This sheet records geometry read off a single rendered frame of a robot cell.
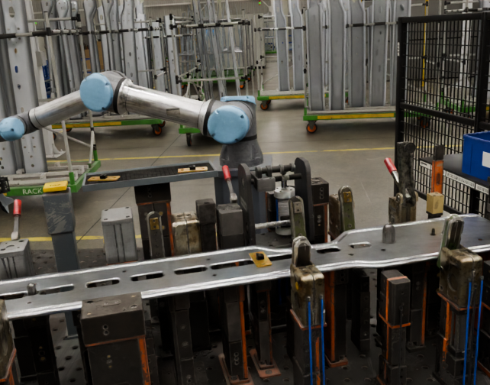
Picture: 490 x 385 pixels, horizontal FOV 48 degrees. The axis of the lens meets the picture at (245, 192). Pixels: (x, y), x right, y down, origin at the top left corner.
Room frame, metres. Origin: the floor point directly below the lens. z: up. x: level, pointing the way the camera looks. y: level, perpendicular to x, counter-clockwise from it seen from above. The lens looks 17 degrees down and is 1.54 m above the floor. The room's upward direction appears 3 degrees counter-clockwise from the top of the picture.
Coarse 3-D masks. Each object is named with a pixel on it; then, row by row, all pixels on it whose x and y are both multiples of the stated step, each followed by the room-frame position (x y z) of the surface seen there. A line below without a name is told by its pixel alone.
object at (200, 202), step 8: (200, 200) 1.42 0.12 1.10; (208, 200) 1.42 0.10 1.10; (200, 208) 1.39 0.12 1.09; (208, 208) 1.39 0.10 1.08; (200, 216) 1.39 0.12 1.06; (208, 216) 1.39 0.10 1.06; (200, 224) 1.39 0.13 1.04; (208, 224) 1.39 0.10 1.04; (200, 232) 1.41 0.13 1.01; (208, 232) 1.39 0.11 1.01; (208, 240) 1.39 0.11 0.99; (216, 240) 1.40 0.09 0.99; (208, 248) 1.39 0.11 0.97; (216, 248) 1.40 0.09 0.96; (208, 296) 1.39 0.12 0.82; (216, 296) 1.39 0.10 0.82; (208, 304) 1.39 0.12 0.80; (216, 304) 1.39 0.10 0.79; (208, 312) 1.39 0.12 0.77; (216, 312) 1.39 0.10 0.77; (208, 320) 1.39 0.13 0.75; (216, 320) 1.39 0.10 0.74; (208, 328) 1.40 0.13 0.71; (216, 328) 1.40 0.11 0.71
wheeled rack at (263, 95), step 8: (264, 16) 11.28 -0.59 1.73; (272, 16) 11.25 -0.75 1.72; (288, 16) 11.21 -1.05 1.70; (256, 48) 10.39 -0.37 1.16; (256, 56) 10.39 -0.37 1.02; (264, 56) 11.30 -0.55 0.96; (272, 56) 11.27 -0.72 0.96; (288, 56) 11.23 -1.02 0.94; (256, 64) 10.39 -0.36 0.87; (264, 96) 10.35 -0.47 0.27; (272, 96) 10.32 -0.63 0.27; (280, 96) 10.30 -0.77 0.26; (288, 96) 10.29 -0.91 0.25; (296, 96) 10.27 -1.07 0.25; (304, 96) 10.25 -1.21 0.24; (328, 96) 10.20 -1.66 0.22; (264, 104) 10.43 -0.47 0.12
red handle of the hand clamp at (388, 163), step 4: (384, 160) 1.57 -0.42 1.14; (388, 160) 1.56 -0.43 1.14; (388, 164) 1.55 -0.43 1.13; (392, 164) 1.55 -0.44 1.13; (388, 168) 1.54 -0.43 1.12; (392, 168) 1.53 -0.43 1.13; (392, 172) 1.53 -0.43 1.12; (396, 172) 1.53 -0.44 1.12; (392, 176) 1.52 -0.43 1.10; (396, 176) 1.51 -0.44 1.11; (396, 180) 1.50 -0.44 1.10; (408, 192) 1.46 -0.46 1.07; (408, 196) 1.45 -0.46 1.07
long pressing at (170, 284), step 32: (416, 224) 1.40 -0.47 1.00; (480, 224) 1.37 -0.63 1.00; (192, 256) 1.27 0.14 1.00; (224, 256) 1.26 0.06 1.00; (320, 256) 1.22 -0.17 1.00; (352, 256) 1.21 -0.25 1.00; (384, 256) 1.20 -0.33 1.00; (416, 256) 1.19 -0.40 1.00; (0, 288) 1.15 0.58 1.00; (96, 288) 1.12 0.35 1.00; (128, 288) 1.11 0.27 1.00; (160, 288) 1.10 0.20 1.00; (192, 288) 1.10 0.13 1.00
